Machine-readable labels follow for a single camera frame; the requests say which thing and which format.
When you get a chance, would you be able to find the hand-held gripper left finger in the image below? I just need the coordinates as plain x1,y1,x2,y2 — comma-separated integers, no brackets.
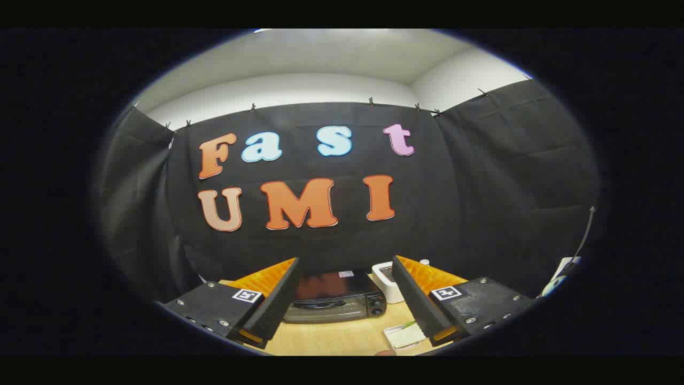
163,257,300,349

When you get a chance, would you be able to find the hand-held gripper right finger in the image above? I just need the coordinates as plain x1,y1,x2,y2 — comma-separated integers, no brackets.
392,255,537,347

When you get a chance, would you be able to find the black toaster oven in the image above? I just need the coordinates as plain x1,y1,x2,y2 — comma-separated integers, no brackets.
282,270,387,324

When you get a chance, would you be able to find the white pop-up toaster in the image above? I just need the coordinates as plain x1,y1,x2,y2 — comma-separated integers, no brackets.
371,261,405,304

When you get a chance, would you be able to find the white ribbed tray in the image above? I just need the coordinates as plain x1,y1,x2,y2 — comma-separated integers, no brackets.
383,322,428,351

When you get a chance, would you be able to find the white device at table edge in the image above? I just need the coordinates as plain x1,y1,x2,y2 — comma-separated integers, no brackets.
539,257,583,298

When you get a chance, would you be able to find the thin dark cable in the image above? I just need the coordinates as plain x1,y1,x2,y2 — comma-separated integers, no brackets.
573,206,596,264

